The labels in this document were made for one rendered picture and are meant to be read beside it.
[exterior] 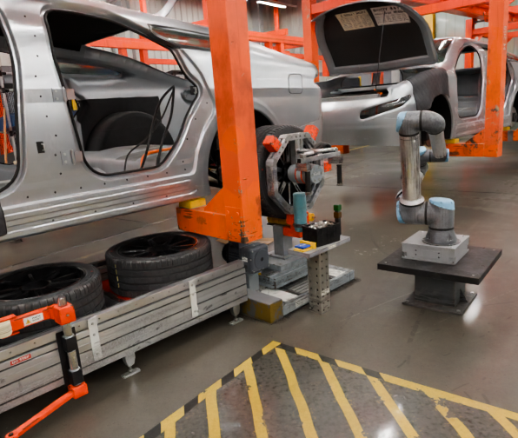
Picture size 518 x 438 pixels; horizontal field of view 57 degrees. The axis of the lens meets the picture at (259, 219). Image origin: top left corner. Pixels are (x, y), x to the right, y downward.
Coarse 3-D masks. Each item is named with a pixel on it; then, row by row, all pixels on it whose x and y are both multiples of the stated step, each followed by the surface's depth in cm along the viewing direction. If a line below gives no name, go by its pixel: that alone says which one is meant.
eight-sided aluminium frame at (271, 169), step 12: (300, 132) 328; (312, 144) 332; (276, 156) 307; (276, 168) 309; (276, 180) 310; (324, 180) 346; (276, 192) 311; (312, 192) 345; (276, 204) 321; (288, 204) 321; (312, 204) 339
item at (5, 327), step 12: (36, 312) 211; (48, 312) 215; (60, 312) 209; (72, 312) 213; (0, 324) 200; (12, 324) 204; (24, 324) 208; (60, 324) 210; (0, 336) 200; (84, 384) 222; (72, 396) 218; (48, 408) 208; (36, 420) 202; (12, 432) 195; (24, 432) 197
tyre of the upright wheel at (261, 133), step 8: (264, 128) 329; (272, 128) 322; (280, 128) 319; (288, 128) 324; (296, 128) 331; (256, 136) 320; (264, 136) 315; (256, 144) 315; (264, 152) 311; (264, 160) 311; (264, 168) 312; (264, 176) 313; (264, 184) 314; (312, 184) 350; (264, 192) 315; (264, 200) 316; (272, 200) 321; (264, 208) 320; (272, 208) 322; (272, 216) 332; (280, 216) 329
